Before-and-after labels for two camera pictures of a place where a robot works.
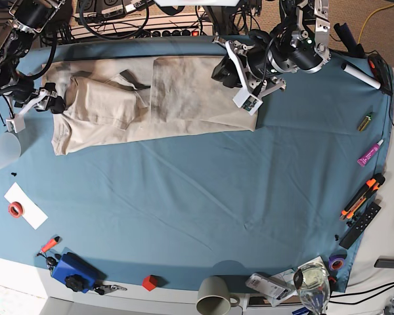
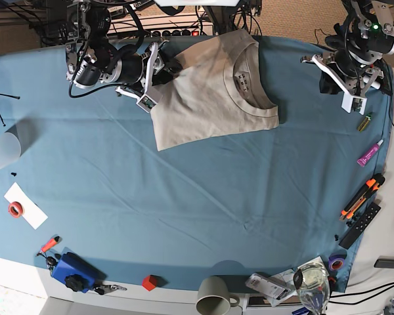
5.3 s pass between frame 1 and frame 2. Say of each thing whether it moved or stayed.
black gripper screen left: moved
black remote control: stayed
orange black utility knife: stayed
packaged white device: stayed
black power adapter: stayed
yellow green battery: stayed
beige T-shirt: moved
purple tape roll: stayed
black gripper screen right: moved
